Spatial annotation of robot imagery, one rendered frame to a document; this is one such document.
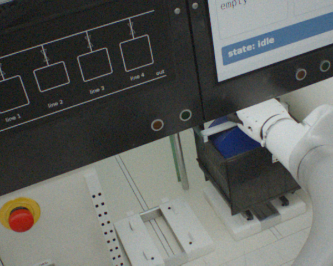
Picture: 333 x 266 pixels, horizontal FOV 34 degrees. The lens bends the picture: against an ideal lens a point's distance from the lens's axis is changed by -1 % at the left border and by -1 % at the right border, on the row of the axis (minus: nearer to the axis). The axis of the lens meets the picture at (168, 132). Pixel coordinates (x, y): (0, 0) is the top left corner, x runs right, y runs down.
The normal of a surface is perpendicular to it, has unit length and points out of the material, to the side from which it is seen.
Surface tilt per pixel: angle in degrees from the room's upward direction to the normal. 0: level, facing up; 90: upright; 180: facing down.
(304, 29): 90
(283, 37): 90
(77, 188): 90
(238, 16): 90
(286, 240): 0
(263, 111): 2
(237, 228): 0
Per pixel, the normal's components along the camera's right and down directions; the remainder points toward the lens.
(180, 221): -0.16, -0.81
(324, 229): -0.80, -0.45
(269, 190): 0.35, 0.49
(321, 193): -0.90, -0.16
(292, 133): -0.48, -0.66
